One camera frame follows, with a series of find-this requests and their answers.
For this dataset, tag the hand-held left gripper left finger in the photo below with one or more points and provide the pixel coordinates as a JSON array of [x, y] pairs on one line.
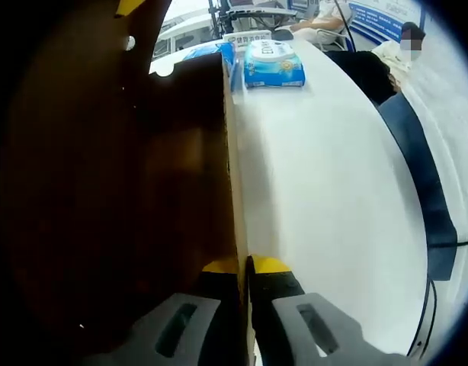
[[142, 343]]

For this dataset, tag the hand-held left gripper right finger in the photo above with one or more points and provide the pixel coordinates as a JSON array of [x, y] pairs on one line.
[[344, 335]]

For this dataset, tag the blue foil pouch soft item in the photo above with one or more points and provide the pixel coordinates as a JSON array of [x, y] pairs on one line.
[[209, 51]]

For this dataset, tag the blue wet wipes soft item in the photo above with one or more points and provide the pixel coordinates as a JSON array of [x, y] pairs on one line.
[[274, 72]]

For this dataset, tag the brown cardboard shoe box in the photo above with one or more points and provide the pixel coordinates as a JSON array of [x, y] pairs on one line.
[[104, 171]]

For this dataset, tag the black metal monitor stand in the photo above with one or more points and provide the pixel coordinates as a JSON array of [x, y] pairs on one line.
[[218, 17]]

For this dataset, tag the white office desk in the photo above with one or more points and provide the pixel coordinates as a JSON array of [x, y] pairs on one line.
[[264, 11]]

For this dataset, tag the dark cloth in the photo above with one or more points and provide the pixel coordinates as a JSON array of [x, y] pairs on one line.
[[367, 76]]

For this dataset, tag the blue white wall poster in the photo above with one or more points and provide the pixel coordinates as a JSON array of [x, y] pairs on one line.
[[382, 19]]

